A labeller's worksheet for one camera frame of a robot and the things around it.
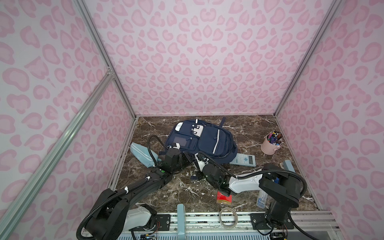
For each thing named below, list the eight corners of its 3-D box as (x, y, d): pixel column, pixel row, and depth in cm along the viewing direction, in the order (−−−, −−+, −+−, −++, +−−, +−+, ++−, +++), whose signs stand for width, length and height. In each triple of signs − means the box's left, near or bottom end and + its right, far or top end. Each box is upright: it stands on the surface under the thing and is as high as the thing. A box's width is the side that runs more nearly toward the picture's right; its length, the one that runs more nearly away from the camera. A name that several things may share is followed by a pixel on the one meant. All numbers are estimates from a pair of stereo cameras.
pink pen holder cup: (262, 155, 99) (270, 144, 89) (259, 144, 105) (266, 132, 94) (275, 155, 99) (284, 144, 89) (271, 144, 105) (279, 132, 94)
